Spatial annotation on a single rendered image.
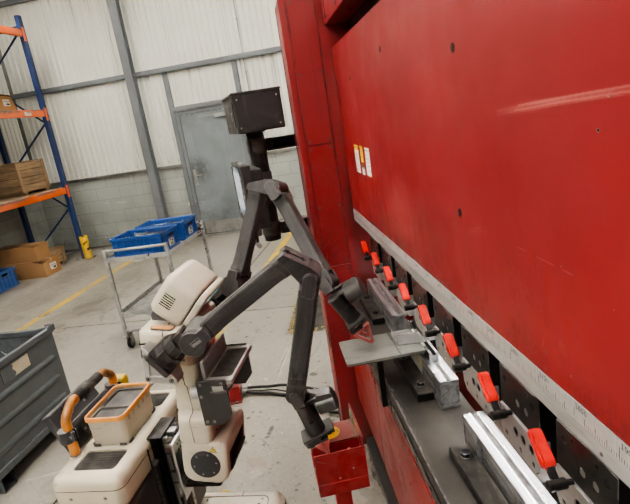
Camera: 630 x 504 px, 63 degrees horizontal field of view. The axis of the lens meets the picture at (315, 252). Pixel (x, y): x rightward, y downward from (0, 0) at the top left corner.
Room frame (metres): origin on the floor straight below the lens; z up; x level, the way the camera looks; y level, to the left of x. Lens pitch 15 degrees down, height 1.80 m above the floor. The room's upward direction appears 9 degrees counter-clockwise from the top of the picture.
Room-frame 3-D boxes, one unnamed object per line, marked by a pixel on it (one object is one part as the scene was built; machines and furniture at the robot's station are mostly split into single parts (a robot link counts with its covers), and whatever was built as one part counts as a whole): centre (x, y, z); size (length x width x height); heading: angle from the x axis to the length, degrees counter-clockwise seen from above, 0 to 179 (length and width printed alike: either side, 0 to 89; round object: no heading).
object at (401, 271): (1.64, -0.31, 1.18); 0.15 x 0.09 x 0.17; 4
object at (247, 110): (2.84, 0.22, 1.53); 0.51 x 0.25 x 0.85; 13
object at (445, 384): (1.56, -0.32, 0.92); 0.39 x 0.06 x 0.10; 4
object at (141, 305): (4.72, 1.45, 0.47); 0.90 x 0.66 x 0.95; 170
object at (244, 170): (2.77, 0.29, 1.42); 0.45 x 0.12 x 0.36; 13
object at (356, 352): (1.61, -0.17, 1.00); 0.26 x 0.18 x 0.01; 94
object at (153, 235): (4.56, 1.49, 0.92); 0.50 x 0.36 x 0.18; 80
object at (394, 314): (2.17, -0.28, 0.92); 0.50 x 0.06 x 0.10; 4
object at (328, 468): (1.44, 0.03, 0.75); 0.20 x 0.16 x 0.18; 6
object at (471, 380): (1.05, -0.36, 1.18); 0.15 x 0.09 x 0.17; 4
